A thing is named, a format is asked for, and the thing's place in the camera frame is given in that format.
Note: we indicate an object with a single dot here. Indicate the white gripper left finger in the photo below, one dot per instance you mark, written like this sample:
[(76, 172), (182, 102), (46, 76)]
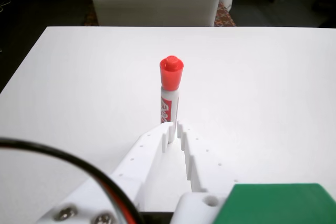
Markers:
[(136, 155)]

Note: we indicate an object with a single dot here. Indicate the white foam box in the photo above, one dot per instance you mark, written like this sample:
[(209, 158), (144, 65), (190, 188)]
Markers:
[(157, 9)]

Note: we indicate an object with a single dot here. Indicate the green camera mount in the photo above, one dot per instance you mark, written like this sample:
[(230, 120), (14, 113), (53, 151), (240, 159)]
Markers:
[(275, 205)]

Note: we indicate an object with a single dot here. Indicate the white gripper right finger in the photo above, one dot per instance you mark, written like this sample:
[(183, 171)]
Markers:
[(207, 166)]

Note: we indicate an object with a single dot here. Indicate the red Expo marker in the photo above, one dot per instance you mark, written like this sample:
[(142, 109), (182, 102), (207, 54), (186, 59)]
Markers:
[(170, 77)]

